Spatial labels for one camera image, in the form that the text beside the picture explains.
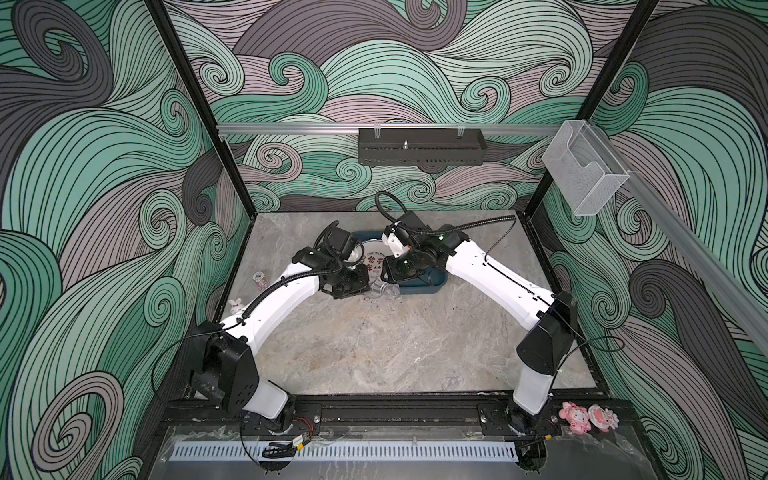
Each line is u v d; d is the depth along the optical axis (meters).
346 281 0.68
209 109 0.90
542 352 0.49
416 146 0.94
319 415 0.74
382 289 0.86
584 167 0.79
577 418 0.71
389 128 0.94
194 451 0.70
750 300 0.51
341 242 0.64
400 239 0.64
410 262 0.65
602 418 0.71
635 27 0.73
